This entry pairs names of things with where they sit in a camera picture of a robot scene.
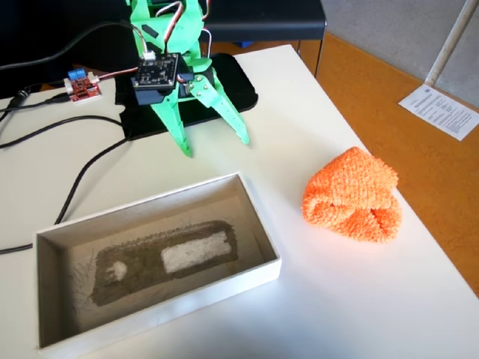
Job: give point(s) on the red controller circuit board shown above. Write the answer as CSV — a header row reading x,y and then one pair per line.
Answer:
x,y
82,88

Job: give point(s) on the white cardboard box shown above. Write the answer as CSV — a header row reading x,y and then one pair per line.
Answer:
x,y
157,314

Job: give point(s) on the printed white paper sheet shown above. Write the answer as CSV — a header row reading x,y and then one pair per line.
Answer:
x,y
441,110

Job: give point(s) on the black camera circuit board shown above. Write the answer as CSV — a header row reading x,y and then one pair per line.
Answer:
x,y
155,71

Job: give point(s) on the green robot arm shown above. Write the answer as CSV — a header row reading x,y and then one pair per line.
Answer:
x,y
187,22

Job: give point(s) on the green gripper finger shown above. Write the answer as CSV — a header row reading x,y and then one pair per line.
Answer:
x,y
221,102
176,125

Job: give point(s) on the small blue object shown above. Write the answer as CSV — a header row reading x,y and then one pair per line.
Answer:
x,y
244,44

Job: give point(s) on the white metal pole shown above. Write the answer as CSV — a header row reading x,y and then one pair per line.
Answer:
x,y
445,45

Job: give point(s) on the black chair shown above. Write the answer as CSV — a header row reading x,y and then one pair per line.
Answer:
x,y
262,18

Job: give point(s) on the black bag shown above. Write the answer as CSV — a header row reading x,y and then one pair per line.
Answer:
x,y
45,30

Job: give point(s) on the orange knitted cloth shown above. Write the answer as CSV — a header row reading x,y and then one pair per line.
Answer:
x,y
351,187

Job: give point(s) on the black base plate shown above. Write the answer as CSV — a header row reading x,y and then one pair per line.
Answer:
x,y
235,86

